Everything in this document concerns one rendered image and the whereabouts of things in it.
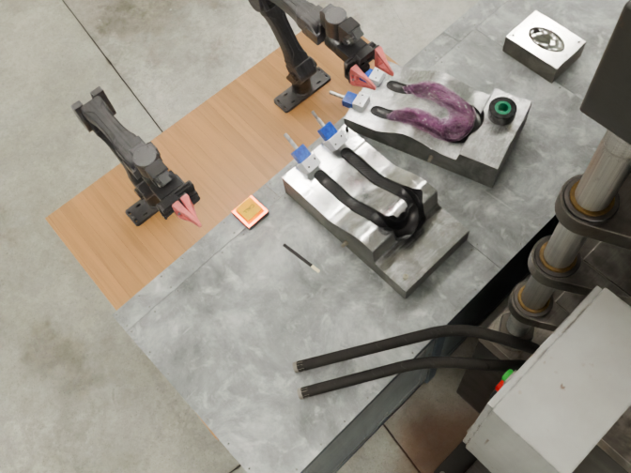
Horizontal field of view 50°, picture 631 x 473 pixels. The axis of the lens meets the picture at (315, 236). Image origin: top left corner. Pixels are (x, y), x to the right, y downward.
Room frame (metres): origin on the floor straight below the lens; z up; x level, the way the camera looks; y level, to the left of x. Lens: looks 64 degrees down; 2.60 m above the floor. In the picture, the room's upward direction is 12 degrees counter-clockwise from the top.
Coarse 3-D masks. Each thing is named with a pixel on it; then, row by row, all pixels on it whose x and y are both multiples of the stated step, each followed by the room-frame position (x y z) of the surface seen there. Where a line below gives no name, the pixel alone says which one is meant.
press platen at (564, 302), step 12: (516, 288) 0.51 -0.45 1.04; (516, 300) 0.48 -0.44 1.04; (552, 300) 0.47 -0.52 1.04; (564, 300) 0.46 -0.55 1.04; (576, 300) 0.45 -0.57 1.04; (516, 312) 0.46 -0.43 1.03; (528, 312) 0.45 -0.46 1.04; (540, 312) 0.44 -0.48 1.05; (552, 312) 0.44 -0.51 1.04; (564, 312) 0.43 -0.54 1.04; (528, 324) 0.43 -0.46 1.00; (540, 324) 0.42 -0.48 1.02; (552, 324) 0.41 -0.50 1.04
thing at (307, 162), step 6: (288, 138) 1.13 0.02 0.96; (294, 144) 1.11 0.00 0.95; (294, 150) 1.10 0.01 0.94; (300, 150) 1.09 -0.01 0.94; (306, 150) 1.09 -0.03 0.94; (294, 156) 1.08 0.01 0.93; (300, 156) 1.08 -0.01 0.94; (306, 156) 1.08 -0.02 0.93; (312, 156) 1.07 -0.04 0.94; (300, 162) 1.06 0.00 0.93; (306, 162) 1.05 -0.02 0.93; (312, 162) 1.05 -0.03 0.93; (318, 162) 1.05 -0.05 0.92; (300, 168) 1.06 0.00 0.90; (306, 168) 1.04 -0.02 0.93; (312, 168) 1.04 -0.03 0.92
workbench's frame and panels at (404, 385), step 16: (528, 256) 0.83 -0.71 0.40; (512, 272) 0.78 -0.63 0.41; (528, 272) 0.87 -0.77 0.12; (496, 288) 0.74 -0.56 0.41; (512, 288) 0.82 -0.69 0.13; (480, 304) 0.69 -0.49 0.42; (496, 304) 0.77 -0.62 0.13; (464, 320) 0.65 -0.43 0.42; (480, 320) 0.72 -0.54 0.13; (464, 336) 0.67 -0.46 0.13; (432, 352) 0.56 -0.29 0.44; (448, 352) 0.62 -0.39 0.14; (432, 368) 0.56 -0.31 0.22; (400, 384) 0.48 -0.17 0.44; (416, 384) 0.53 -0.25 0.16; (384, 400) 0.44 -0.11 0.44; (400, 400) 0.49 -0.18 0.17; (368, 416) 0.40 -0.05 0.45; (384, 416) 0.44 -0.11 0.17; (352, 432) 0.36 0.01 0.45; (368, 432) 0.40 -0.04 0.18; (336, 448) 0.33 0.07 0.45; (352, 448) 0.36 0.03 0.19; (320, 464) 0.29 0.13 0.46; (336, 464) 0.31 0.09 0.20
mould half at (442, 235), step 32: (320, 160) 1.08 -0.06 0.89; (384, 160) 1.03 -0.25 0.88; (288, 192) 1.03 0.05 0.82; (320, 192) 0.97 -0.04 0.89; (352, 192) 0.95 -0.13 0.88; (384, 192) 0.92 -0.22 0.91; (352, 224) 0.84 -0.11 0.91; (448, 224) 0.80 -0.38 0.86; (384, 256) 0.74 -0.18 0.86; (416, 256) 0.72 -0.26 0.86; (448, 256) 0.72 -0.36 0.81; (416, 288) 0.65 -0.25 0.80
